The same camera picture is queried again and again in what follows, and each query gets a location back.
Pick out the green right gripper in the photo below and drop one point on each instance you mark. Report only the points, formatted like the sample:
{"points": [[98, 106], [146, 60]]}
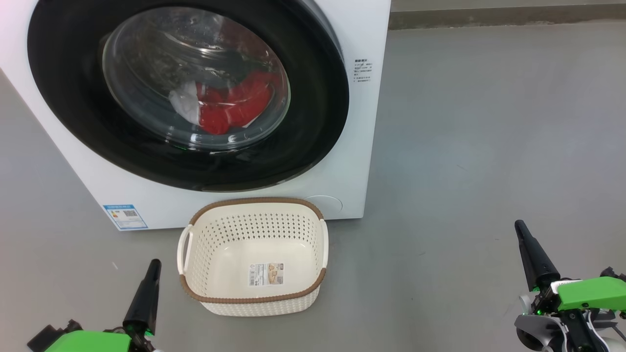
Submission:
{"points": [[592, 293]]}

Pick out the white front-load washing machine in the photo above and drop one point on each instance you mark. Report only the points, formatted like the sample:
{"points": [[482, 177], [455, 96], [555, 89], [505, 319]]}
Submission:
{"points": [[337, 166]]}

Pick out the printed product label sticker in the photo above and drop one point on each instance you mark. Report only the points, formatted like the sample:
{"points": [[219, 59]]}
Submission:
{"points": [[266, 274]]}

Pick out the red and white garment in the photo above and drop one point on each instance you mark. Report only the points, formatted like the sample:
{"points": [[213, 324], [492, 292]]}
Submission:
{"points": [[234, 105]]}

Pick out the small printed text label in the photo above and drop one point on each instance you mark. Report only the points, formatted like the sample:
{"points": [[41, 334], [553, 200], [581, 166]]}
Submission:
{"points": [[363, 71]]}

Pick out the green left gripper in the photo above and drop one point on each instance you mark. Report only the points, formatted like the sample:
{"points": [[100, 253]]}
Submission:
{"points": [[93, 342]]}

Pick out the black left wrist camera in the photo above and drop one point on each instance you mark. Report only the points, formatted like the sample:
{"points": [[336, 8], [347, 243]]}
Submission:
{"points": [[49, 337]]}

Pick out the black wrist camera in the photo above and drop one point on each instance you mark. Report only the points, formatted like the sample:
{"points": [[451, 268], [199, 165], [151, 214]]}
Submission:
{"points": [[49, 337], [614, 274]]}

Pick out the blue energy label sticker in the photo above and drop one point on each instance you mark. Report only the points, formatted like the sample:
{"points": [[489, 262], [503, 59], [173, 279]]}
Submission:
{"points": [[125, 217]]}

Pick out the cream perforated basket brown rim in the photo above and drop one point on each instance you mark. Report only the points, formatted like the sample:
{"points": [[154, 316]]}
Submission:
{"points": [[220, 264]]}

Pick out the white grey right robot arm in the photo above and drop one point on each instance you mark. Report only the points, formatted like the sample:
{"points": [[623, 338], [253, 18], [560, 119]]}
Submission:
{"points": [[538, 332]]}

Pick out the black round glass washer door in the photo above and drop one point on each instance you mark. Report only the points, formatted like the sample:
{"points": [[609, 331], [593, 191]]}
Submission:
{"points": [[313, 122]]}

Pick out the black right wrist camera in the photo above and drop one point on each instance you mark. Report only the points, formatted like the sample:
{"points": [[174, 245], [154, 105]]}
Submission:
{"points": [[614, 274]]}

